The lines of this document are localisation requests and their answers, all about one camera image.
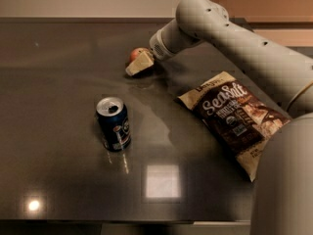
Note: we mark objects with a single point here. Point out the red apple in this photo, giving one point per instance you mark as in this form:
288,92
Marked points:
136,52

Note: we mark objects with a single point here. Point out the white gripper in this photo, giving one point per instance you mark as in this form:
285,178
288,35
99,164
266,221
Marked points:
157,49

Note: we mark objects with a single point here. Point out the sea salt chips bag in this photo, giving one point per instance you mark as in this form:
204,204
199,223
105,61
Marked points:
236,116

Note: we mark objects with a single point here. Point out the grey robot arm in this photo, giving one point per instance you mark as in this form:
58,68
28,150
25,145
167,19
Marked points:
283,192

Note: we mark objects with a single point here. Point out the blue soda can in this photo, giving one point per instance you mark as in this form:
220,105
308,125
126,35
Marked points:
112,117

